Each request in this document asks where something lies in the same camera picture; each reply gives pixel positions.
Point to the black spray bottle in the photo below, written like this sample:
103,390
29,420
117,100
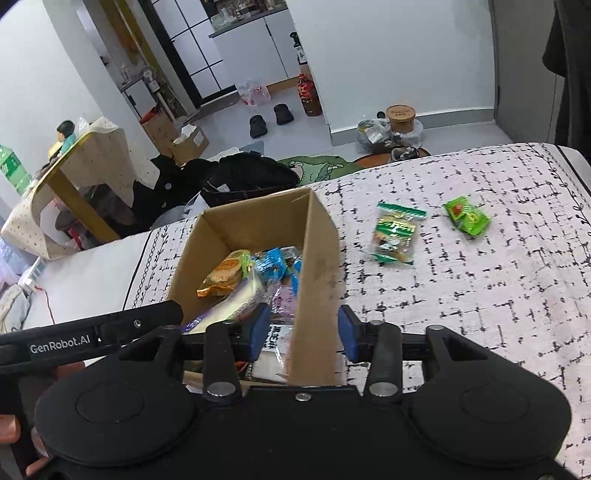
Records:
298,48

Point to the pink plastic bag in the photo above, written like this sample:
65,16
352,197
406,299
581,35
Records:
253,94

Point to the purple cake packet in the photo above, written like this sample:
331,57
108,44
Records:
240,302

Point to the small green candy packet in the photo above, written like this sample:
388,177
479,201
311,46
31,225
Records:
467,216

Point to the white cabinet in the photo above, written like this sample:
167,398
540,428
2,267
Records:
256,50

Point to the brown cardboard box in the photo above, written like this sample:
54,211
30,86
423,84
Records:
318,277

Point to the grey cabinet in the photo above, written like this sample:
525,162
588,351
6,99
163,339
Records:
521,69

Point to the grey sneaker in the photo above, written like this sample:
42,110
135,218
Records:
404,153

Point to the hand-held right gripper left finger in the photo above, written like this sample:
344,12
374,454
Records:
259,332

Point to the black bag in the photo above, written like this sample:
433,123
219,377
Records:
251,177

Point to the plain blue snack packet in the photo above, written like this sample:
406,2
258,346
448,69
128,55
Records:
295,272

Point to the green dinosaur rug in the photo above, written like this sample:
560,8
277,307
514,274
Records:
318,168

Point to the orange yellow cracker packet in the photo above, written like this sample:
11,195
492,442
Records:
224,274

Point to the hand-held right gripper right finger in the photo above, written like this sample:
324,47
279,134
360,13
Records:
349,337

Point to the black clothes pile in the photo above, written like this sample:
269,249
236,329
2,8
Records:
161,194

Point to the brown paper tub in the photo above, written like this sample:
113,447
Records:
400,119

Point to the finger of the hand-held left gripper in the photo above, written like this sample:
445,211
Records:
147,318

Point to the clear plastic bag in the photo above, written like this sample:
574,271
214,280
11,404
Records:
374,136

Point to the tall cardboard carton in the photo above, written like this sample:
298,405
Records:
157,134

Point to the table with cream cloth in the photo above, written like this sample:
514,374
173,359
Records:
97,157

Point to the open cardboard carton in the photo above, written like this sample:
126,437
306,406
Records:
189,145

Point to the blue green snack packet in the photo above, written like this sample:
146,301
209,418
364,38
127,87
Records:
270,264

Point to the black slipper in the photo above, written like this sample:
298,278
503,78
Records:
283,114
258,127

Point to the person's left hand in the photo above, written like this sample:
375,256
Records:
7,429

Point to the black hanging coat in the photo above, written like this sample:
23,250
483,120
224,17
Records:
570,64

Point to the white patterned cloth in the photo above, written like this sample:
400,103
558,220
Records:
461,300

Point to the cooking oil bottle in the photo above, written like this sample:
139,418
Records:
310,99

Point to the green clear cracker packet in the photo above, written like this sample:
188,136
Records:
395,233

